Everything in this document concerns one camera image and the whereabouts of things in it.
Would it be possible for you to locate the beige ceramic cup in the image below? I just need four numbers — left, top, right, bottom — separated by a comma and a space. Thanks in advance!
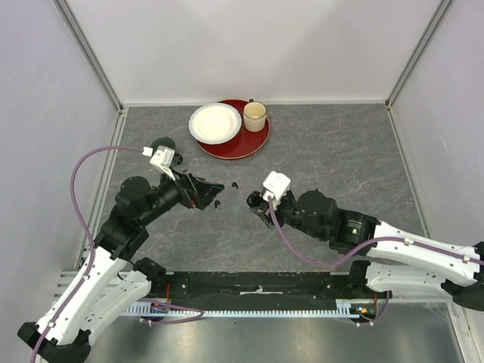
243, 100, 267, 132

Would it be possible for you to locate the dark green mug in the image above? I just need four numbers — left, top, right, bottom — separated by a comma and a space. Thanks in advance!
150, 136, 183, 167

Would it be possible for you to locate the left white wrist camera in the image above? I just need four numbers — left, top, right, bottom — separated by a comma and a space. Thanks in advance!
141, 146, 175, 181

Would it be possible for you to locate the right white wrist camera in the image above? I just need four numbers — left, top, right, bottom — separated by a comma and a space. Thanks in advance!
262, 171, 290, 209

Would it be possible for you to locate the slotted cable duct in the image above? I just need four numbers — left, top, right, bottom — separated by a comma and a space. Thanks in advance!
121, 301, 377, 318

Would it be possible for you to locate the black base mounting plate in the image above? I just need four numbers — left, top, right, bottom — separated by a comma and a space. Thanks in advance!
147, 271, 386, 312

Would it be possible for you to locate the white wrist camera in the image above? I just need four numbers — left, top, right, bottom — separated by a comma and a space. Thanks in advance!
262, 171, 290, 209
141, 146, 175, 181

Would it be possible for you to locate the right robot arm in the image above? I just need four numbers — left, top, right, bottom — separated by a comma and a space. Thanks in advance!
247, 189, 483, 312

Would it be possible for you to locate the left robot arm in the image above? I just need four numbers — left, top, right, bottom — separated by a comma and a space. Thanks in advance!
17, 172, 225, 362

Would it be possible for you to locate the white paper plate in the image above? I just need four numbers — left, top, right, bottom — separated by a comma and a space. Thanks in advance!
188, 103, 242, 144

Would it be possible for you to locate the red round tray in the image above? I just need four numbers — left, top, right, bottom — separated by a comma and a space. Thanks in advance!
194, 99, 270, 160

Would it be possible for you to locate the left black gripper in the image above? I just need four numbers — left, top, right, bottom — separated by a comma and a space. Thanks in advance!
140, 164, 225, 225

